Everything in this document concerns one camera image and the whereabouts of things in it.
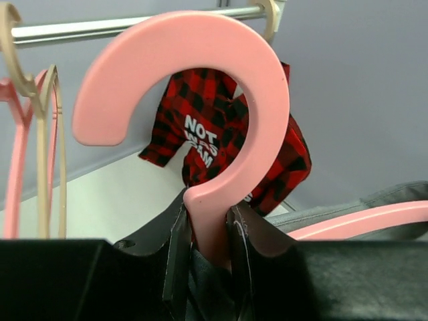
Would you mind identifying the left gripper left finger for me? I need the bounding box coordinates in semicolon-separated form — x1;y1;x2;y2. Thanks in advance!
1;195;191;320

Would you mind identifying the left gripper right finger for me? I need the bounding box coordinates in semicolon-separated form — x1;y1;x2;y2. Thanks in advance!
227;205;427;320

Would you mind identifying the grey shirt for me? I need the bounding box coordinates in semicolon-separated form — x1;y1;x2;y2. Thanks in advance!
185;181;427;320

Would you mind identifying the red black plaid shirt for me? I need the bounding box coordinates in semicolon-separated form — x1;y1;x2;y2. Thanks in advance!
139;68;312;216

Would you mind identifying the pink hanger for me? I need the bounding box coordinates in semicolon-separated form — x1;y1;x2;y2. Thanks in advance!
71;9;428;268
1;65;67;239

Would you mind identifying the beige hanger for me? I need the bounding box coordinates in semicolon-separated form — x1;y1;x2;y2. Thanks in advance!
1;2;67;239
248;0;280;44

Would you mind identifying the metal clothes rack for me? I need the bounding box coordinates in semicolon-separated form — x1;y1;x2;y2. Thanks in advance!
11;1;286;48

